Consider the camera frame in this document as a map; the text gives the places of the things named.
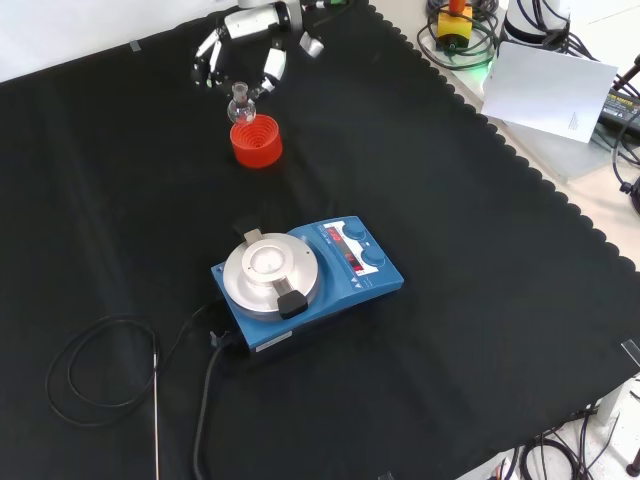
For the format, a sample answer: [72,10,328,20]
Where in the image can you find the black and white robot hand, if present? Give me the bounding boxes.
[189,0,304,99]

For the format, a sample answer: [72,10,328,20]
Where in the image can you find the clear round-bottom flask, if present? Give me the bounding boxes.
[227,82,258,125]

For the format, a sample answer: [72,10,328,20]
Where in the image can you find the orange ribbed flask stand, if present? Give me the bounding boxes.
[229,113,284,169]

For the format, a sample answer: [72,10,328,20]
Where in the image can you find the heater with blue base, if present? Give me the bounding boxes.
[210,215,405,369]

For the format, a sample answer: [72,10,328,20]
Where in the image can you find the yellow stop button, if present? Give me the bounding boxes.
[436,0,474,54]

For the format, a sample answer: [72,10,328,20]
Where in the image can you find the pale white board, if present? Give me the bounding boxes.
[480,40,620,146]

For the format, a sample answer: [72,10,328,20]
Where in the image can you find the black bench cloth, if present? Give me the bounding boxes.
[0,0,640,480]

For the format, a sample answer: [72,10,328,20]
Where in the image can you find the grey metal plate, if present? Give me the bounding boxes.
[493,117,626,182]

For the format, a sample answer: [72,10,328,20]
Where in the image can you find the black power adapter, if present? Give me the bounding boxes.
[597,87,640,134]

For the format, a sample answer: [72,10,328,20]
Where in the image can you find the black tripod part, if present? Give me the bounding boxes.
[618,177,640,217]

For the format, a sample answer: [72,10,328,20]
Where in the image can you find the silver bench leg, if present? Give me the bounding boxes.
[594,382,629,426]

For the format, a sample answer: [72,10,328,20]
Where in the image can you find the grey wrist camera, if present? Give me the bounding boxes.
[298,31,326,59]

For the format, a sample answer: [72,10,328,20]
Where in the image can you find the black cable loop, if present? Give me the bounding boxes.
[415,0,502,72]

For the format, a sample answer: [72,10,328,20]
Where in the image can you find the steel probe with black cable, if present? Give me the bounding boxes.
[45,298,224,480]

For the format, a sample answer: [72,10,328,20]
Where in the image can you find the thick black power cable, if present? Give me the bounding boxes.
[192,329,237,480]

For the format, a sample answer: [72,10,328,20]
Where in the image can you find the black floor cables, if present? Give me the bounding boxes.
[517,407,640,480]

